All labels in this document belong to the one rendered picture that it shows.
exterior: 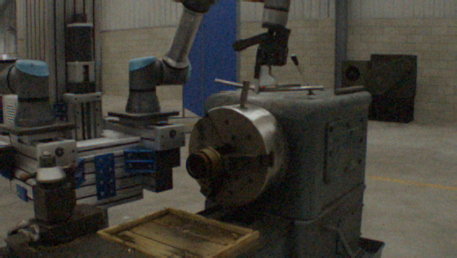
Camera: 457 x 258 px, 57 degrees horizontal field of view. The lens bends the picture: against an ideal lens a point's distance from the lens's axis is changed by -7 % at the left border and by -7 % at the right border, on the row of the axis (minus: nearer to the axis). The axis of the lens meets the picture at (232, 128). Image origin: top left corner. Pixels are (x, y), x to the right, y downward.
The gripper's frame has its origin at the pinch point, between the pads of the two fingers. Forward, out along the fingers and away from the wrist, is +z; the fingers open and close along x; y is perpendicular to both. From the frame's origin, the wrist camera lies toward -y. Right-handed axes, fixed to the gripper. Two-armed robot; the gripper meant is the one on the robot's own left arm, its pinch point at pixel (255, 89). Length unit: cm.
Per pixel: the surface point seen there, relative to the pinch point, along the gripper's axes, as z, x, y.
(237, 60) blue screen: 51, 473, -142
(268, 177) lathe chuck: 23.5, -8.4, 10.2
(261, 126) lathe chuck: 9.7, -5.4, 4.7
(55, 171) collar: 17, -56, -30
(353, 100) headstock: 3.3, 37.5, 29.1
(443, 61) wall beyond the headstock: 16, 979, 214
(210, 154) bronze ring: 18.6, -14.8, -6.5
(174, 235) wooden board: 41.8, -25.0, -10.9
